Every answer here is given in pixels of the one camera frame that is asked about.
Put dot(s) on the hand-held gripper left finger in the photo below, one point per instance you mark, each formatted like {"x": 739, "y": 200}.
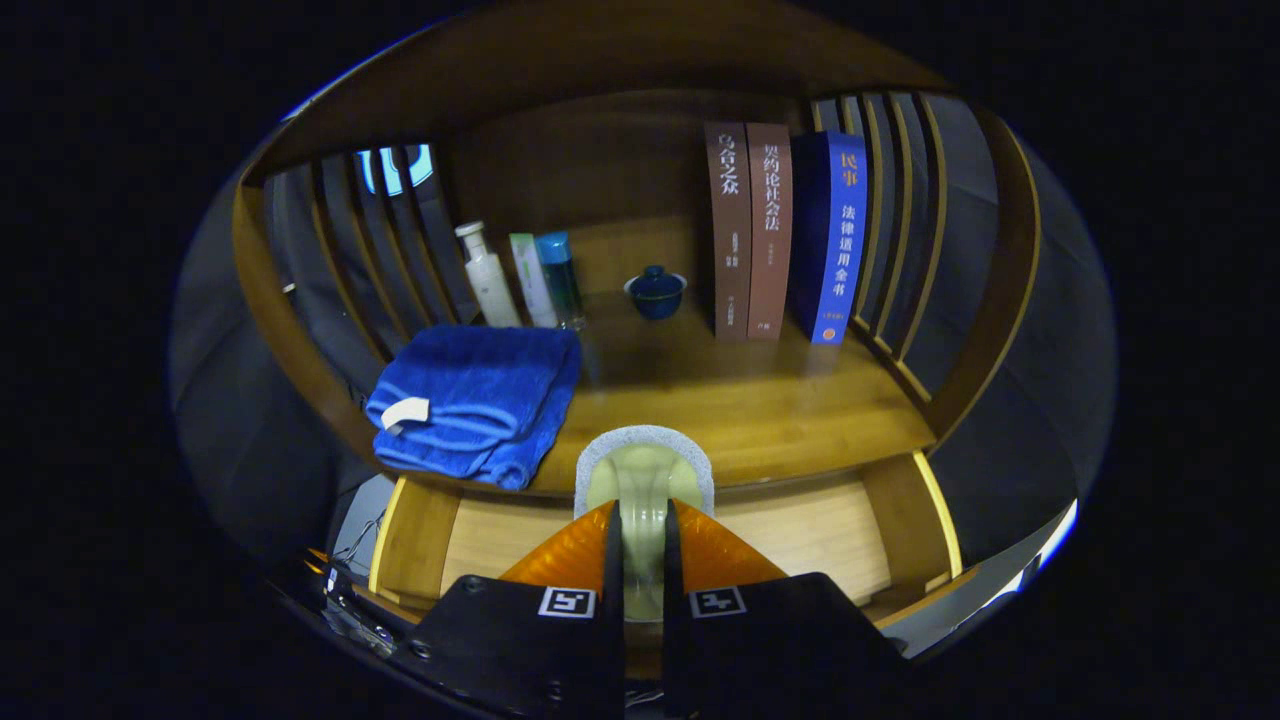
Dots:
{"x": 612, "y": 560}

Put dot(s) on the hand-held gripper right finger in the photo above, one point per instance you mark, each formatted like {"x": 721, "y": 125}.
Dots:
{"x": 675, "y": 560}

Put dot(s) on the wooden drawer with black knob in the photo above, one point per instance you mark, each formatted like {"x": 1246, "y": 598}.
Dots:
{"x": 800, "y": 540}

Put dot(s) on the wooden countertop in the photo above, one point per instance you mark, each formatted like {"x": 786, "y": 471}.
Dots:
{"x": 740, "y": 410}

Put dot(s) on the wooden cabinet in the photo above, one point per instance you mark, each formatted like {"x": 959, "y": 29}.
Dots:
{"x": 600, "y": 150}

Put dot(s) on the folded blue towel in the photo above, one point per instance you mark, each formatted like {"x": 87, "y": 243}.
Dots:
{"x": 480, "y": 390}

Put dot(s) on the dark blue lidded teacup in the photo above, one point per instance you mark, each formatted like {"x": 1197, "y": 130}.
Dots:
{"x": 656, "y": 298}

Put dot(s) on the teal bottle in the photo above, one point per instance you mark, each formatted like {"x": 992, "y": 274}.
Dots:
{"x": 560, "y": 280}

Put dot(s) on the white and green box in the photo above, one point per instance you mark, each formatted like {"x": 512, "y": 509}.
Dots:
{"x": 532, "y": 285}

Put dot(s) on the white pump bottle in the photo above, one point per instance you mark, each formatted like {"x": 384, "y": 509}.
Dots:
{"x": 490, "y": 285}

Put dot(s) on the dark brown book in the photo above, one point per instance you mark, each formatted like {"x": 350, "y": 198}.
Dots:
{"x": 728, "y": 230}

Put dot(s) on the reddish brown book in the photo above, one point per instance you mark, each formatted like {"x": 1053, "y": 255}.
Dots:
{"x": 770, "y": 230}

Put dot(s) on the blue book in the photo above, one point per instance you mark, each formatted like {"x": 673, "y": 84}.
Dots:
{"x": 835, "y": 240}

